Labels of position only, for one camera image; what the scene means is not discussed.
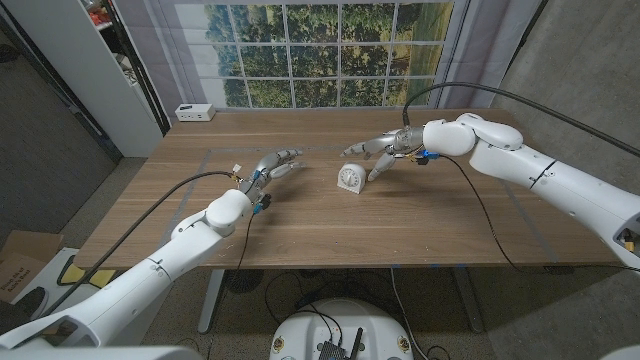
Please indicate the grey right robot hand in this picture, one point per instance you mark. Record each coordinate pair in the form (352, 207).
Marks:
(395, 142)

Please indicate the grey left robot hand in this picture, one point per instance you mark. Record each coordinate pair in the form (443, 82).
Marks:
(270, 165)

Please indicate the white kitchen timer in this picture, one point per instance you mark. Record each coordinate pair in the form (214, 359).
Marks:
(350, 177)

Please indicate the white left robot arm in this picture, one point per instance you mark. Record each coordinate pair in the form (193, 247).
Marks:
(150, 270)

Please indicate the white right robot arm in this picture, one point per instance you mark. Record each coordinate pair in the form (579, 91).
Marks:
(550, 175)

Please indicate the white power strip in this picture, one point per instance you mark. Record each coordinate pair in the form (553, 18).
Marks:
(195, 113)

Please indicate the printed window backdrop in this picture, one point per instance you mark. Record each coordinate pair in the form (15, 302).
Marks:
(310, 60)

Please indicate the round black floor base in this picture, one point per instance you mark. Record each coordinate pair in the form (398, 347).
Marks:
(243, 281)

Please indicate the black backdrop stand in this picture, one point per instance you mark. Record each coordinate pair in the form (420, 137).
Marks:
(151, 97)

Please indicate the white table leg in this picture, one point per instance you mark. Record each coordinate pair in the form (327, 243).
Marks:
(210, 305)

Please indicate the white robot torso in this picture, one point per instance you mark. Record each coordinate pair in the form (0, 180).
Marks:
(310, 335)

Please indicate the grey table leg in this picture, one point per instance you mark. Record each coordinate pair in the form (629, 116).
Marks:
(470, 305)

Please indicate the black antenna module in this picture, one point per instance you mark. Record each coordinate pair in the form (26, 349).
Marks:
(332, 350)

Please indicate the white cabinet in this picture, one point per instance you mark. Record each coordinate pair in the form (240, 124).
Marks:
(90, 75)

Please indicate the white yellow floor mat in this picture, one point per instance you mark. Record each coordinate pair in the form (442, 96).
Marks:
(55, 275)

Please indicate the brown cardboard box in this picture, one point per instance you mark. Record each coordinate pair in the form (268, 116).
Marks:
(20, 260)

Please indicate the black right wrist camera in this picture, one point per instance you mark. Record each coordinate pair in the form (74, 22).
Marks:
(422, 159)

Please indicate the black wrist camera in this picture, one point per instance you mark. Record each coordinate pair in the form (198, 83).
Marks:
(264, 201)
(422, 159)

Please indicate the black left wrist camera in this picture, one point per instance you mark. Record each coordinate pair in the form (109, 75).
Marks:
(264, 201)

